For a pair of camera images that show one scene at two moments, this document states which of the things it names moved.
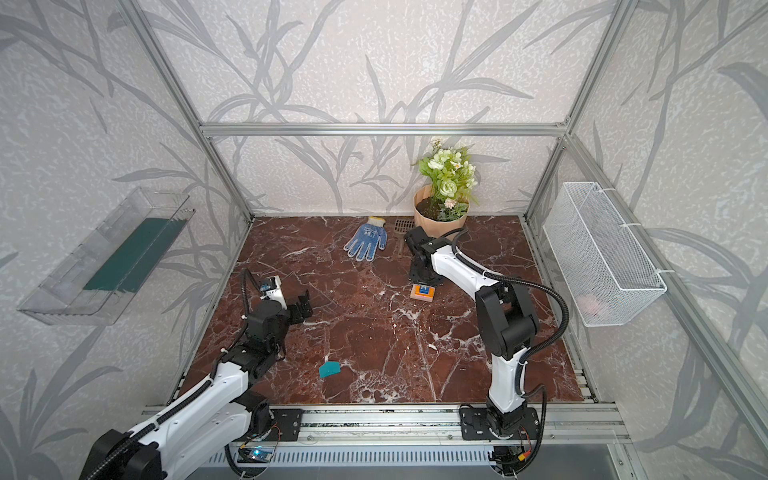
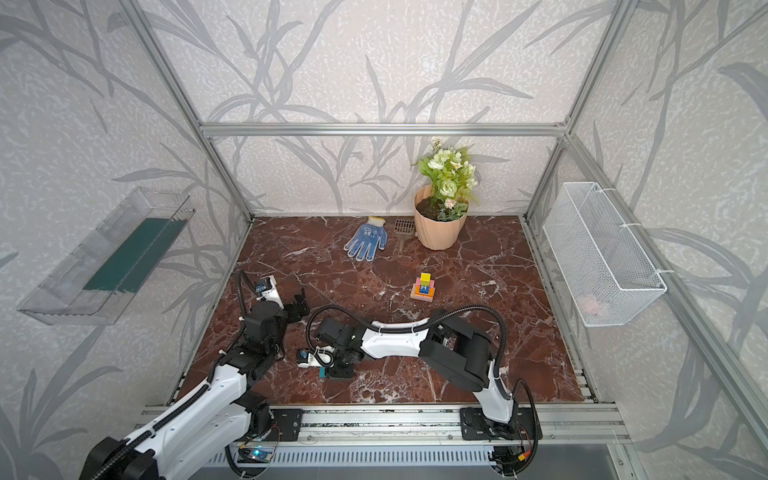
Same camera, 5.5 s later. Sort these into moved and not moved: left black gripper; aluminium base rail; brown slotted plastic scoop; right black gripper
Moved: right black gripper
Not moved: aluminium base rail; brown slotted plastic scoop; left black gripper
